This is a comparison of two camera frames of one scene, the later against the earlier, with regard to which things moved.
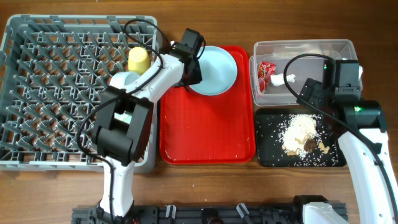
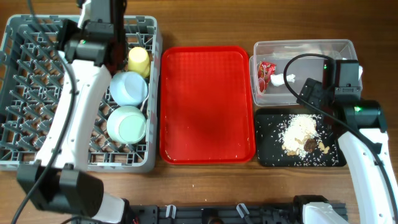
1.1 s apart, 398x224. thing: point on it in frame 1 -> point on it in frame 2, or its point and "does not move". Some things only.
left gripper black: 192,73 -> 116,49
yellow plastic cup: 138,60 does not move
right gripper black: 310,91 does not move
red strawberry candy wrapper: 266,69 does not move
